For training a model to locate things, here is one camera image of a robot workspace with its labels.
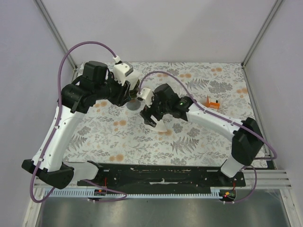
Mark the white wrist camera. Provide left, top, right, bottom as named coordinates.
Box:
left=137, top=87, right=153, bottom=107
left=112, top=55, right=133, bottom=85

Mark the green glass coffee dripper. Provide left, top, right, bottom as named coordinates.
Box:
left=129, top=80, right=140, bottom=100

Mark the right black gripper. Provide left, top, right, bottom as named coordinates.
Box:
left=140, top=93, right=170, bottom=128

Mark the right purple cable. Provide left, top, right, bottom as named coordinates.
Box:
left=138, top=71, right=278, bottom=204

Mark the white paper coffee filter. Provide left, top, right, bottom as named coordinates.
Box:
left=127, top=70, right=140, bottom=90

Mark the white slotted cable duct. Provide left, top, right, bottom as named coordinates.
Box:
left=50, top=188, right=223, bottom=199

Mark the floral patterned table mat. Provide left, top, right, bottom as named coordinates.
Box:
left=63, top=62, right=254, bottom=166

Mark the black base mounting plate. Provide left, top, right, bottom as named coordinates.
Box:
left=92, top=163, right=246, bottom=193

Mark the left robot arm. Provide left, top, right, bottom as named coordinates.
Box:
left=21, top=61, right=138, bottom=189

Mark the orange coffee filter box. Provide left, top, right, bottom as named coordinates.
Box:
left=205, top=96, right=221, bottom=110

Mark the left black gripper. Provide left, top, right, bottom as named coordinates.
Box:
left=95, top=72, right=132, bottom=107

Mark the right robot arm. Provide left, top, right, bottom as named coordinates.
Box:
left=138, top=84, right=264, bottom=186

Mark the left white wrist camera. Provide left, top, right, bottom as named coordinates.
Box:
left=112, top=55, right=133, bottom=85

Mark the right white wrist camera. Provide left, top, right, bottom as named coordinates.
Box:
left=137, top=87, right=153, bottom=107

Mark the aluminium rail frame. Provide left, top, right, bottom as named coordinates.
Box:
left=34, top=168, right=292, bottom=189

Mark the clear glass cup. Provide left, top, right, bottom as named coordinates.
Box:
left=176, top=87, right=187, bottom=98

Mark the purple cable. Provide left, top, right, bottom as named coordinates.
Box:
left=29, top=41, right=128, bottom=203
left=138, top=71, right=278, bottom=204

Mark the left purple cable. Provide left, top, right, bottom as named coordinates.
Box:
left=29, top=41, right=128, bottom=203

